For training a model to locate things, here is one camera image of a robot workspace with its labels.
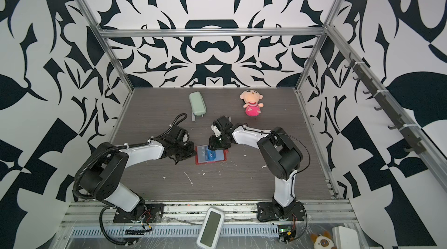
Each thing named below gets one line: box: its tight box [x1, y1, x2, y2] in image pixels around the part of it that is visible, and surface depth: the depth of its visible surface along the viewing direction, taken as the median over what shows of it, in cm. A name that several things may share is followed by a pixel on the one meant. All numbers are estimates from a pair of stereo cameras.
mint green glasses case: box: [188, 90, 207, 122], surface depth 111 cm
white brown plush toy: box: [310, 230, 338, 249], surface depth 68 cm
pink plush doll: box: [239, 89, 265, 117], surface depth 109 cm
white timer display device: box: [196, 207, 225, 249], surface depth 69 cm
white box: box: [332, 225, 360, 249], surface depth 67 cm
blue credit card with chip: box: [204, 148, 216, 162], surface depth 91 cm
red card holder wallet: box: [194, 144, 229, 165], surface depth 92 cm
